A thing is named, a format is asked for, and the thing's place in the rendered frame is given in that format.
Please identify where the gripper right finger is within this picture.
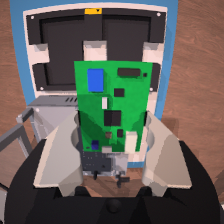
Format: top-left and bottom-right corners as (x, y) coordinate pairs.
(142, 110), (220, 224)

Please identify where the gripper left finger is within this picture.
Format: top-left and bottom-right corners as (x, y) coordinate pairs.
(4, 109), (83, 224)

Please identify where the green circuit board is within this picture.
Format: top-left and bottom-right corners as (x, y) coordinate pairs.
(74, 61), (153, 154)

